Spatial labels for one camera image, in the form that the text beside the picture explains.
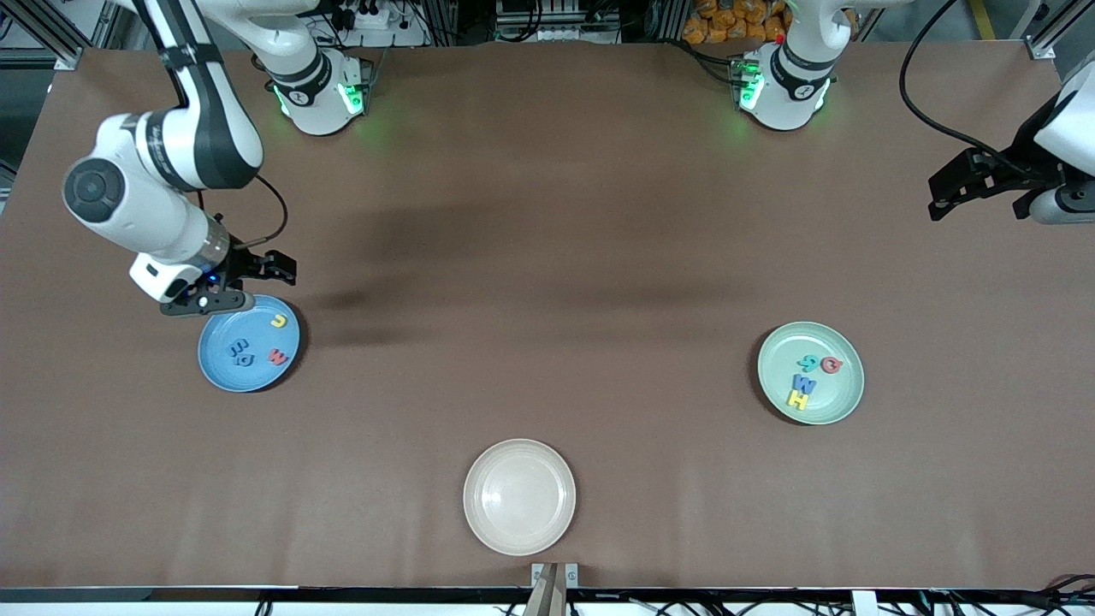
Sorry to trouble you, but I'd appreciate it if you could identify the tan wooden stick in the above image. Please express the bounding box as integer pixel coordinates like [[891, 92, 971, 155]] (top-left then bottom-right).
[[523, 565, 568, 616]]

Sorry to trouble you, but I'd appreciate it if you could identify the aluminium frame profile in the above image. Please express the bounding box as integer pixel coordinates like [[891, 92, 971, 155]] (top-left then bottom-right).
[[1009, 0, 1095, 61], [0, 0, 116, 71]]

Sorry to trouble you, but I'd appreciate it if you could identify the white table edge rail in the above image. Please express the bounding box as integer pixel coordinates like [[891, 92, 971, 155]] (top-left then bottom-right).
[[0, 585, 1095, 616]]

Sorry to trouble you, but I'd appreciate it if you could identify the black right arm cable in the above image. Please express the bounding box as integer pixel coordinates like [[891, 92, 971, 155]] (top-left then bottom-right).
[[137, 0, 289, 251]]

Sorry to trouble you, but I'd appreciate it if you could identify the white power strip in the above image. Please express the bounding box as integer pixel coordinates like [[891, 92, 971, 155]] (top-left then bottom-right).
[[338, 4, 390, 31]]

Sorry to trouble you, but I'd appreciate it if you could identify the black base cable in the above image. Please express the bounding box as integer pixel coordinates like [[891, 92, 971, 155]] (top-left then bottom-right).
[[676, 38, 741, 82]]

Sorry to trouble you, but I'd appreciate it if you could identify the orange bags pile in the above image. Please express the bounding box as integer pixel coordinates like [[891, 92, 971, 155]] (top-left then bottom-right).
[[682, 0, 792, 45]]

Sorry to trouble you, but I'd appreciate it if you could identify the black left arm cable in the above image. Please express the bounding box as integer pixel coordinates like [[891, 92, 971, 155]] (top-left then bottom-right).
[[898, 0, 1027, 163]]

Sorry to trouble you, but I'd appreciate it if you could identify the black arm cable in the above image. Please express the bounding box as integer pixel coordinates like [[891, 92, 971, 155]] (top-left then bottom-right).
[[898, 0, 1027, 163], [137, 0, 289, 251]]

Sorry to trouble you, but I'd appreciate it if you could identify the blue plate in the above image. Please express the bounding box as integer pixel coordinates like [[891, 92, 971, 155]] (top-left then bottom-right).
[[198, 294, 302, 394]]

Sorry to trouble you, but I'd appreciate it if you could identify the dark equipment rack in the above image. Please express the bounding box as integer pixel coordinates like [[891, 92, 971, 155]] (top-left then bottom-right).
[[494, 0, 623, 44]]

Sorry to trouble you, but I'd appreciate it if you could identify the green plate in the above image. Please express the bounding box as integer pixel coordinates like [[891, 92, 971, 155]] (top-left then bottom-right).
[[757, 321, 866, 426]]

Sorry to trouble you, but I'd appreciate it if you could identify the metal table edge bracket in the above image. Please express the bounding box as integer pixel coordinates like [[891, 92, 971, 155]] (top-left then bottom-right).
[[531, 562, 580, 591]]

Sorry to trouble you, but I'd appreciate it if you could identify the black cable bundle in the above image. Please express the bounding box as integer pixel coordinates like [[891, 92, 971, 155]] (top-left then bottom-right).
[[1018, 573, 1095, 613]]

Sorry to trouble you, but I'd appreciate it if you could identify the beige plate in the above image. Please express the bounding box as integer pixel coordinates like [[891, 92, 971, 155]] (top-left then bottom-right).
[[463, 438, 577, 557]]

